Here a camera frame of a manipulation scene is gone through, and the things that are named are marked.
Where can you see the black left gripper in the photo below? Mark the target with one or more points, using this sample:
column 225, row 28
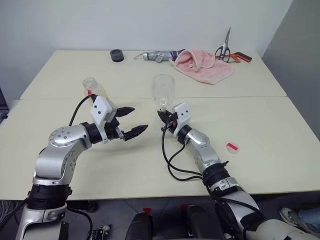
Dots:
column 112, row 132

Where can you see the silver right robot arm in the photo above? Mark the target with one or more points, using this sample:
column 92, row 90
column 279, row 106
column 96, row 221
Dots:
column 207, row 152

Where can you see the white sneaker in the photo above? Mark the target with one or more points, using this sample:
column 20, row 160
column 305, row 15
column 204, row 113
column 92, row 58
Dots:
column 290, row 216

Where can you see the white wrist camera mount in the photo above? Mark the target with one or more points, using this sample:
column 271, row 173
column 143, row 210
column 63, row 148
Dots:
column 100, row 110
column 183, row 112

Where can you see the black table caster base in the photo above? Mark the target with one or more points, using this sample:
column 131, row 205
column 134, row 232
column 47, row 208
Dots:
column 83, row 206

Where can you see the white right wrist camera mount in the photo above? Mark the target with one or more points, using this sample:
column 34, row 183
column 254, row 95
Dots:
column 183, row 112

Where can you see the pink towel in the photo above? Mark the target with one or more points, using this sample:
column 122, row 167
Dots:
column 205, row 71

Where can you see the clear plastic bottle upside-down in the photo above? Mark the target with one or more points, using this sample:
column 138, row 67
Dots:
column 163, row 87

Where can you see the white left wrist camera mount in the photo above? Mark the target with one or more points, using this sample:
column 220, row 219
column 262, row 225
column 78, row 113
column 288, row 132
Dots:
column 100, row 110

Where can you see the orange black hand saw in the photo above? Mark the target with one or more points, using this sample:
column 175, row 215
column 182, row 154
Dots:
column 243, row 58

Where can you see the clear bottle cap red tape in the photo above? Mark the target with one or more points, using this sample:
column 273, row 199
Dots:
column 233, row 147

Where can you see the dark laptop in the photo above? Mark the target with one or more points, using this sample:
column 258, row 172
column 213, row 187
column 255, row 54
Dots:
column 3, row 105

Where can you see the small black wheeled device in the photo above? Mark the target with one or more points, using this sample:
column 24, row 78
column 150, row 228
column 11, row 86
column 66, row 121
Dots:
column 101, row 232

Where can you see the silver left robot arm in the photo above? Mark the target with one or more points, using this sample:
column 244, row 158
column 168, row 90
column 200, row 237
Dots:
column 57, row 160

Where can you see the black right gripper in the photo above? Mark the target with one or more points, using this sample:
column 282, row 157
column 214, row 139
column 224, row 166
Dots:
column 171, row 122

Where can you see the folded silver purple umbrella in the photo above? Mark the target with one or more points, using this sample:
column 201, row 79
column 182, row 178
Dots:
column 157, row 55

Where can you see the clear plastic bottle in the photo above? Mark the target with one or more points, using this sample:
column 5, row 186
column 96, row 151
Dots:
column 96, row 87

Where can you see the blue jeans leg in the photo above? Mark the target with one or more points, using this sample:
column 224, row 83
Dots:
column 310, row 215

